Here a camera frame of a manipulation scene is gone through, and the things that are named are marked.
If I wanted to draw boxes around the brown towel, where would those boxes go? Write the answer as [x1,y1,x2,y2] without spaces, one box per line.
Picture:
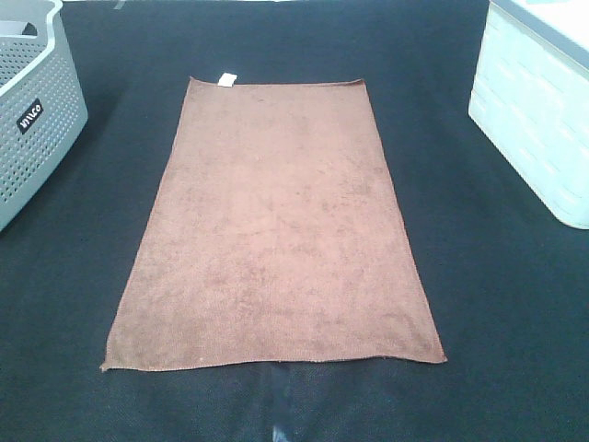
[101,78,446,371]

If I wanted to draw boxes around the clear tape strip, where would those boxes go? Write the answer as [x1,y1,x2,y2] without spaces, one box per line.
[270,363,295,442]

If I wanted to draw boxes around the dark table mat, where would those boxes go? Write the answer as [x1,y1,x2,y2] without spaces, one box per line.
[1,1,588,441]

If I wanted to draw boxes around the white woven storage box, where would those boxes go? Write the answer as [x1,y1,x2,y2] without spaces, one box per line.
[468,1,588,229]

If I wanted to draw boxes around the grey perforated plastic basket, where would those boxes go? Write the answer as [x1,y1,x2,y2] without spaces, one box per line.
[1,1,88,227]

